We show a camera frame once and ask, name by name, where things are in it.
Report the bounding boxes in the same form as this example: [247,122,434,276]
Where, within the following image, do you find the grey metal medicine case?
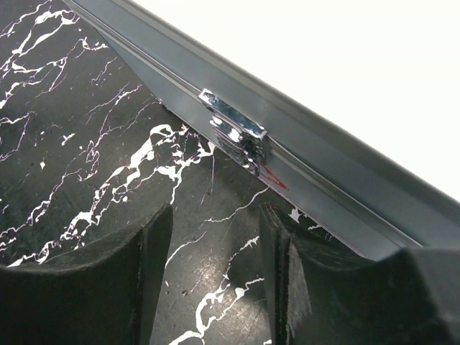
[68,1,459,260]

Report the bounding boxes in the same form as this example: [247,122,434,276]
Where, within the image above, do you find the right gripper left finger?
[1,204,173,344]

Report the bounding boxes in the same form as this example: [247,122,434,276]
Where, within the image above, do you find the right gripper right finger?
[259,203,459,344]

